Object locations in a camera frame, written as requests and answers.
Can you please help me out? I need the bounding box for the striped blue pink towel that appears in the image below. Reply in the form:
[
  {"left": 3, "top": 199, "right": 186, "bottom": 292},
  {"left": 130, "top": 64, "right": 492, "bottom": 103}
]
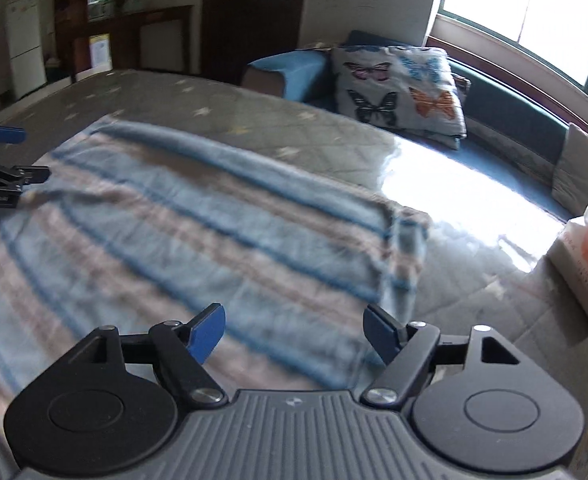
[{"left": 0, "top": 114, "right": 432, "bottom": 480}]

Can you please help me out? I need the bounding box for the light blue cushion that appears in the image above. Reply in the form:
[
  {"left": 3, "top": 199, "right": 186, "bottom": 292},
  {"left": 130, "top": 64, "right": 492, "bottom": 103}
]
[{"left": 241, "top": 49, "right": 335, "bottom": 105}]

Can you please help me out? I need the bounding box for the butterfly print pillow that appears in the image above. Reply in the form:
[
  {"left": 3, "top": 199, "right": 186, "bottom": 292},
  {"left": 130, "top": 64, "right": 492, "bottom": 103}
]
[{"left": 330, "top": 44, "right": 468, "bottom": 151}]

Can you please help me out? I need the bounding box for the beige cushion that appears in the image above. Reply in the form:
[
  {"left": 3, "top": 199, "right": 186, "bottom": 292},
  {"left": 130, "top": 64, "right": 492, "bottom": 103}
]
[{"left": 551, "top": 122, "right": 588, "bottom": 221}]

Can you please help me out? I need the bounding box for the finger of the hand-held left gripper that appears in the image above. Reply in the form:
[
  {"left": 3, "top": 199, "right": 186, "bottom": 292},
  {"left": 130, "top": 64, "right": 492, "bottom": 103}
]
[
  {"left": 0, "top": 110, "right": 28, "bottom": 145},
  {"left": 0, "top": 156, "right": 51, "bottom": 209}
]

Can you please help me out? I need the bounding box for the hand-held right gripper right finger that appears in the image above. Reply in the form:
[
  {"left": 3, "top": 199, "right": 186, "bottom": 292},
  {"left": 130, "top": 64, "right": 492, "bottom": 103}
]
[{"left": 363, "top": 303, "right": 525, "bottom": 408}]

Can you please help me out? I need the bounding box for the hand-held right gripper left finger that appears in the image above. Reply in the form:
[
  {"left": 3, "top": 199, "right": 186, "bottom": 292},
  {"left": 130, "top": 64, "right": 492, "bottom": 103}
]
[{"left": 61, "top": 303, "right": 229, "bottom": 409}]

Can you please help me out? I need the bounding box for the grey quilted star cover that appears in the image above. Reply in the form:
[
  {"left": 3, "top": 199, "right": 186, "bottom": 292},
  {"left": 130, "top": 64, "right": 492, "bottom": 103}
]
[{"left": 0, "top": 67, "right": 588, "bottom": 480}]

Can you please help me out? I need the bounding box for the dark wooden cabinet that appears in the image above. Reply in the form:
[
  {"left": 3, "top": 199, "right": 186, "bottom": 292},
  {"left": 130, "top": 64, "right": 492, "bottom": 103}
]
[{"left": 54, "top": 0, "right": 195, "bottom": 84}]

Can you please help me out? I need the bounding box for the tissue pack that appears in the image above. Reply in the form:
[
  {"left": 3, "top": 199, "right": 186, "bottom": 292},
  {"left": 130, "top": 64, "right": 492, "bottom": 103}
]
[{"left": 546, "top": 185, "right": 588, "bottom": 328}]

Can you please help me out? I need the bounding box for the window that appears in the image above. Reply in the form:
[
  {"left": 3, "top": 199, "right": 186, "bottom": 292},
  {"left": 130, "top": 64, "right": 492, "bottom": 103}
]
[{"left": 426, "top": 0, "right": 588, "bottom": 117}]

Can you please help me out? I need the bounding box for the dark wooden door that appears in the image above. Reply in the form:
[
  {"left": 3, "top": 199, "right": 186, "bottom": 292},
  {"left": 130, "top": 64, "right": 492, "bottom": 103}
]
[{"left": 201, "top": 0, "right": 311, "bottom": 87}]

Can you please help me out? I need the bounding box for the white refrigerator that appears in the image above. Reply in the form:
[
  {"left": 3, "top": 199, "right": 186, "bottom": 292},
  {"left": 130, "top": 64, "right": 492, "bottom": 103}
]
[{"left": 5, "top": 0, "right": 48, "bottom": 100}]

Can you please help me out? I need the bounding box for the dark blue bench seat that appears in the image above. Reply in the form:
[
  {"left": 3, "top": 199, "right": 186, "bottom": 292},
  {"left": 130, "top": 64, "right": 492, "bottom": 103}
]
[{"left": 346, "top": 30, "right": 574, "bottom": 222}]

